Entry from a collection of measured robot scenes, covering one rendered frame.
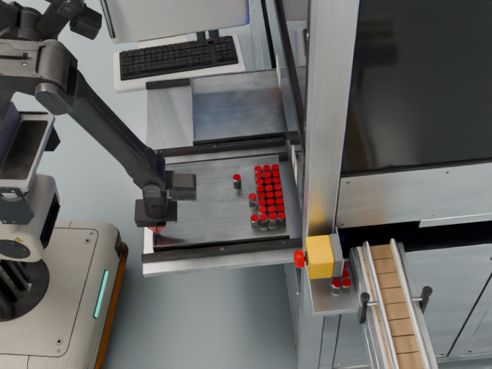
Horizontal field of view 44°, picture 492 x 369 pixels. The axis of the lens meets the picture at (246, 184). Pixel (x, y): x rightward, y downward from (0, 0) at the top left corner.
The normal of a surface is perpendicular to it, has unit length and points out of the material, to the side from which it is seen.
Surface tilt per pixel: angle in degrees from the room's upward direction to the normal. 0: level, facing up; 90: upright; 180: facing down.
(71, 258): 0
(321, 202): 90
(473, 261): 90
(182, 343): 0
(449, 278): 90
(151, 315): 0
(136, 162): 94
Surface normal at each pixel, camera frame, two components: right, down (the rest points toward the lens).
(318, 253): -0.05, -0.61
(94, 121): 0.11, 0.87
